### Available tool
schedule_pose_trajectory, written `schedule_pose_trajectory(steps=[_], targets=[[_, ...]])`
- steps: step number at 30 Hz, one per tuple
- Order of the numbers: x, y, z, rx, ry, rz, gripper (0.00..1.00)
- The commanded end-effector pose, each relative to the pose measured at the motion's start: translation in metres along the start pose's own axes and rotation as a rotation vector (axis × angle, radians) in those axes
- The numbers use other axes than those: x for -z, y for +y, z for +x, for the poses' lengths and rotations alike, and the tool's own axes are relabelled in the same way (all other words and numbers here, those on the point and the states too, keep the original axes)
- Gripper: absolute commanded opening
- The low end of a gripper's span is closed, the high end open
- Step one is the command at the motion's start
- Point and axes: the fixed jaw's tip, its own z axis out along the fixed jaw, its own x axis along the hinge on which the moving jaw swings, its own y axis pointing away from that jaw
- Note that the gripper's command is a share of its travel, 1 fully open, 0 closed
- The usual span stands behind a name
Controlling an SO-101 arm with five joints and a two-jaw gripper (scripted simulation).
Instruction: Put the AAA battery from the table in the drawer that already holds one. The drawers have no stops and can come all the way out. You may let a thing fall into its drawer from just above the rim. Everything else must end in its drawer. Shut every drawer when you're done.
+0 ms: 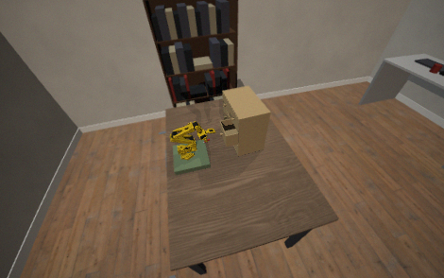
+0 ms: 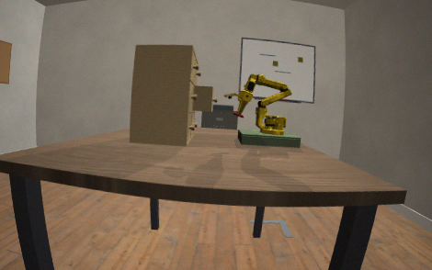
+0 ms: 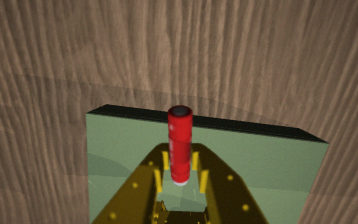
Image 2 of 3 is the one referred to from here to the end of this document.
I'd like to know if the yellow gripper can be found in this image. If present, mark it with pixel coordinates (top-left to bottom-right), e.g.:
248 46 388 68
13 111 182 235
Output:
228 90 253 116

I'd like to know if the brown wooden chest of drawers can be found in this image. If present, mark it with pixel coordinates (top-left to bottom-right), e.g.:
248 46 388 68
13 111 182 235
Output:
130 45 198 146

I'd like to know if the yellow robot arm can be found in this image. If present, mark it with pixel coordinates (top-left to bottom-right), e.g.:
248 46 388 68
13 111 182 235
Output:
244 74 292 135

